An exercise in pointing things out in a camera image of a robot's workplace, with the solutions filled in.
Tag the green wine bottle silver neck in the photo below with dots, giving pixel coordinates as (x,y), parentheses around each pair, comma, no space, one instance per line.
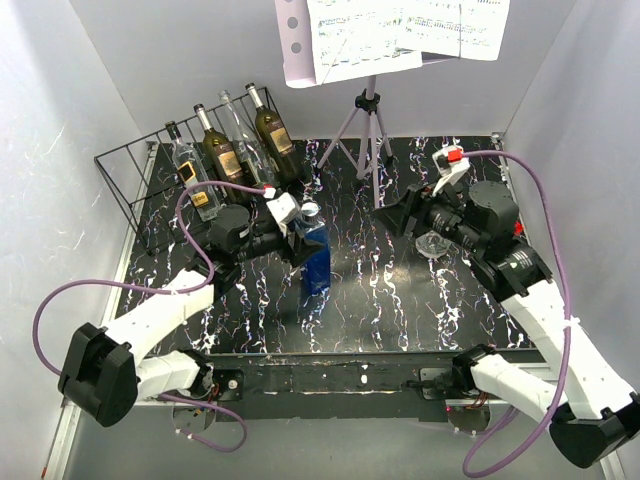
(220,151)

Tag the left sheet music page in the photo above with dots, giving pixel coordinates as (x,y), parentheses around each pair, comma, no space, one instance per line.
(355,39)

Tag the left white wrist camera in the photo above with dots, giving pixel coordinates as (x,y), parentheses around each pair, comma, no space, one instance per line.
(283,207)

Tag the sheet music page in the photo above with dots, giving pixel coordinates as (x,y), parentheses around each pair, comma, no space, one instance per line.
(471,30)
(355,39)

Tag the blue square bottle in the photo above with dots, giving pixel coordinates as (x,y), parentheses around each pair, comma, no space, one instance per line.
(316,273)

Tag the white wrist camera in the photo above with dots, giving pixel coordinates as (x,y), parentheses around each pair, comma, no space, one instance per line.
(451,165)
(283,207)

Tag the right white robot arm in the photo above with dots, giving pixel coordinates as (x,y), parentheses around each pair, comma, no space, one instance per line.
(597,411)

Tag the clear bottle black cap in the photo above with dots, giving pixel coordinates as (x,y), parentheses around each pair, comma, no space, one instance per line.
(191,171)

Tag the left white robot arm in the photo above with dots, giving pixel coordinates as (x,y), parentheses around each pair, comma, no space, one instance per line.
(107,370)

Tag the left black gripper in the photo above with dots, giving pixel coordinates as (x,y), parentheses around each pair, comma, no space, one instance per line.
(301,248)

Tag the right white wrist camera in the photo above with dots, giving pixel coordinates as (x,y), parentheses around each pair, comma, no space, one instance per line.
(451,165)

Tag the black wire wine rack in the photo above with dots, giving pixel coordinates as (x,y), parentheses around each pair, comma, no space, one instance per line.
(158,228)

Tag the aluminium frame rail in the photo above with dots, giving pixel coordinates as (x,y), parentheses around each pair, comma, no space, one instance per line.
(65,440)

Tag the small clear glass bottle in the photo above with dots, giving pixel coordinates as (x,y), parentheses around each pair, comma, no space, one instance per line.
(432,245)

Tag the right sheet music page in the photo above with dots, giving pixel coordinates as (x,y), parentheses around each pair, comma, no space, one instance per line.
(471,30)

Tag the dark green wine bottle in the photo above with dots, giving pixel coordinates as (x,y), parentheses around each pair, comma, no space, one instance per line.
(275,136)

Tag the lilac music stand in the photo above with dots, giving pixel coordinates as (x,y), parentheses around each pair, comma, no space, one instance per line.
(295,37)

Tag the tall clear empty bottle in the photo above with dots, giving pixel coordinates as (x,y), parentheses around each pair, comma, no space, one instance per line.
(247,146)

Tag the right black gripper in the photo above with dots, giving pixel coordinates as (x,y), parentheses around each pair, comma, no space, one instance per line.
(417,202)

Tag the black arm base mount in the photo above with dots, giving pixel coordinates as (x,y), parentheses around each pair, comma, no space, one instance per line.
(381,385)

